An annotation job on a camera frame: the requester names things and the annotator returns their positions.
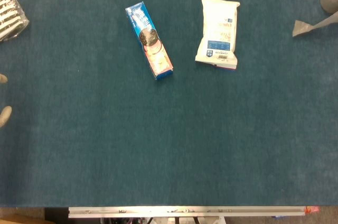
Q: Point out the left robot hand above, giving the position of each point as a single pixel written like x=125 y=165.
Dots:
x=4 y=116

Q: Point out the clear pack of striped cookies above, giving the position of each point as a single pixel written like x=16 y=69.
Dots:
x=9 y=18

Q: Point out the blue Oreo cookie box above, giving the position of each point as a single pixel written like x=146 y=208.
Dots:
x=149 y=39

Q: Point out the blue felt table cover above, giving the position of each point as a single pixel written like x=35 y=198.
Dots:
x=169 y=129

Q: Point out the white snack pouch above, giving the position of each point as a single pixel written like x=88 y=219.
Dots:
x=219 y=33

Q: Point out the aluminium rail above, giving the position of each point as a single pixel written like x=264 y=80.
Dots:
x=185 y=211

